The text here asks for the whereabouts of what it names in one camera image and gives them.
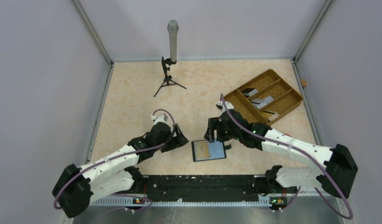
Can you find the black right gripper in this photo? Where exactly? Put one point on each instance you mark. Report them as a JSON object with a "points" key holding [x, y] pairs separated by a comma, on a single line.
{"points": [[214, 123]]}

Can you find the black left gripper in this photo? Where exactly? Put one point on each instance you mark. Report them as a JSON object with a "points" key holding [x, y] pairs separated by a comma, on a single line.
{"points": [[177, 141]]}

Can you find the gold credit card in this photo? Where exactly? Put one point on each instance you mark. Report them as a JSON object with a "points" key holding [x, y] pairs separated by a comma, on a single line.
{"points": [[201, 150]]}

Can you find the black leather card holder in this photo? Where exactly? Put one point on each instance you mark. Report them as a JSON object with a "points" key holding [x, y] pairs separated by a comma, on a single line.
{"points": [[217, 150]]}

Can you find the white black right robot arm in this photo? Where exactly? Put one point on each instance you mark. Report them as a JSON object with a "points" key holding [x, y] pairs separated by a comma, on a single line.
{"points": [[332, 169]]}

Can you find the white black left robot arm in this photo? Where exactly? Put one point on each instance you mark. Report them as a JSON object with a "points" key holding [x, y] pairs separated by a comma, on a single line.
{"points": [[78, 187]]}

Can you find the black card stack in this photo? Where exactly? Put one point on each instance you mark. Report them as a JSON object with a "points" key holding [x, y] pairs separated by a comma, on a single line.
{"points": [[248, 92]]}

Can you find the silver card stack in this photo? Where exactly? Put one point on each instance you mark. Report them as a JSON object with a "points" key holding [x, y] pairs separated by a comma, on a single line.
{"points": [[260, 103]]}

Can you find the gold card stack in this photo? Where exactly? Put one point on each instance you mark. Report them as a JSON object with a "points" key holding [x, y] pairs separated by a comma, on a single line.
{"points": [[270, 115]]}

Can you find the woven wicker divided tray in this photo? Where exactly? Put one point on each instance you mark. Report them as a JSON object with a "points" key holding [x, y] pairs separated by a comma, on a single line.
{"points": [[268, 83]]}

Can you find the black mini tripod stand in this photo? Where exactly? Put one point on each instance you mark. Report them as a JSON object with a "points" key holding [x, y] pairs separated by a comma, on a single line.
{"points": [[168, 79]]}

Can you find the grey microphone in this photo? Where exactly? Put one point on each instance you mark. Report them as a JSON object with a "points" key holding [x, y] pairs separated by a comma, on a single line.
{"points": [[173, 28]]}

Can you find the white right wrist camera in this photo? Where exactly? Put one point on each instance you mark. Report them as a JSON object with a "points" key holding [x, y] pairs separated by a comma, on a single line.
{"points": [[224, 106]]}

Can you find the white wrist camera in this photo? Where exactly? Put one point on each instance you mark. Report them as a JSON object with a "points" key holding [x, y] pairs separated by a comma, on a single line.
{"points": [[224, 106], [159, 119]]}

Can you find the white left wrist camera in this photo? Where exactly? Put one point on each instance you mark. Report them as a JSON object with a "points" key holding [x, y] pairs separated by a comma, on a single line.
{"points": [[159, 119]]}

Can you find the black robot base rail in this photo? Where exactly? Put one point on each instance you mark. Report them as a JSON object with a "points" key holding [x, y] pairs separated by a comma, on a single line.
{"points": [[204, 188]]}

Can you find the small wooden wall block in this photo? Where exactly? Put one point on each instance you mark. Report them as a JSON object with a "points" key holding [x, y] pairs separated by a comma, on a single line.
{"points": [[303, 83]]}

